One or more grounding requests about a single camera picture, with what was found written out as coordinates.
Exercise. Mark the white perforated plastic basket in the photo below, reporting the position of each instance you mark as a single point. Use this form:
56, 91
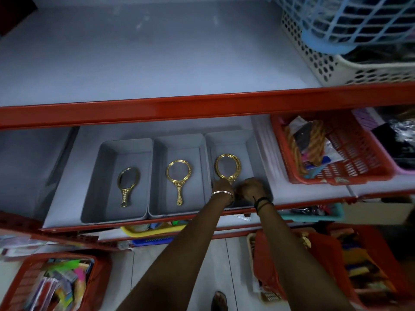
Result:
319, 66

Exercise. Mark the gold oval hand mirror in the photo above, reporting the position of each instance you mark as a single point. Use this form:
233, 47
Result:
125, 195

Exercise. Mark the person's left fingers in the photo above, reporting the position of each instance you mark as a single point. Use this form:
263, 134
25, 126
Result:
229, 181

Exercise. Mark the red slotted plastic basket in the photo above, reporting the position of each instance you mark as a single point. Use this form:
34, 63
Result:
363, 155

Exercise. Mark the person's left forearm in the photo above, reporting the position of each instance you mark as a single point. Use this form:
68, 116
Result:
181, 255

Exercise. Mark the pile of colourful packets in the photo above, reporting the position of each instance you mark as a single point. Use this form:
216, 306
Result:
61, 285

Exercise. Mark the red metal shelving rack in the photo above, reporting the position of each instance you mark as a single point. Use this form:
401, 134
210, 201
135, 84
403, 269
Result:
162, 108

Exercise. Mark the person's right forearm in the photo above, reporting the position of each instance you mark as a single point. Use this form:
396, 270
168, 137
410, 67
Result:
298, 268

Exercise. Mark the red basket with hair accessories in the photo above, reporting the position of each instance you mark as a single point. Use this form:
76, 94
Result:
382, 252

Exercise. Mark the black wrist band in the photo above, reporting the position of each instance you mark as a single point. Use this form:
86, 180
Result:
263, 200

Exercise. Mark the teal plastic tray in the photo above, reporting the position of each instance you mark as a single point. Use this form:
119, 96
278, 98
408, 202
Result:
334, 216

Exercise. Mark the pink plastic basket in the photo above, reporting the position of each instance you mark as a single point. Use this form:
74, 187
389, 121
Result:
403, 171

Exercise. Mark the red basket with colourful packets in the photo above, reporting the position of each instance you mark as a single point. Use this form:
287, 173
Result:
97, 281

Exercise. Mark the gold round hand mirror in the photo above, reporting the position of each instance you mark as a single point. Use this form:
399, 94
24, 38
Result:
217, 170
179, 191

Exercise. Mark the person's sandalled foot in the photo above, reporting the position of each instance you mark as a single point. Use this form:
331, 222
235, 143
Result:
219, 301

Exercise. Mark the blue plastic basket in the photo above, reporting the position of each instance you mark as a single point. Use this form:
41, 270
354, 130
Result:
152, 241

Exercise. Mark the light blue lattice basket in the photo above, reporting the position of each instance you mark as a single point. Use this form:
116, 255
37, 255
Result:
327, 42

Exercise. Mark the grey plastic tray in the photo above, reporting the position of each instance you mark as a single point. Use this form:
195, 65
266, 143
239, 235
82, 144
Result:
107, 197
191, 191
251, 158

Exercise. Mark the black glittery packet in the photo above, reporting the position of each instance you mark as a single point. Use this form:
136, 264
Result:
394, 142

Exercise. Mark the person's right hand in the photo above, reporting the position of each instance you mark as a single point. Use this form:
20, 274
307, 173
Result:
254, 189

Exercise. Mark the person's left hand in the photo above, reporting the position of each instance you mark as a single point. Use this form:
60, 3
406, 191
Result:
222, 186

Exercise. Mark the yellow plastic basket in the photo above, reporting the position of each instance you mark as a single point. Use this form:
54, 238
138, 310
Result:
146, 232

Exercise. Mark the beige cardboard box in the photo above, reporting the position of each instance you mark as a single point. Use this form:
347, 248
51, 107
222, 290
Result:
379, 213

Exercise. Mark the brown braided hair piece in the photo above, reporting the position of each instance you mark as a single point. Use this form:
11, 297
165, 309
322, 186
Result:
317, 139

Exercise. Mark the metal bangles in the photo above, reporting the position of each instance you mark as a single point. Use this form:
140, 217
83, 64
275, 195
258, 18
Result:
222, 193

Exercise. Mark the person's right fingers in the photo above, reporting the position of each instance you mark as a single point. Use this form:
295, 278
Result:
241, 192

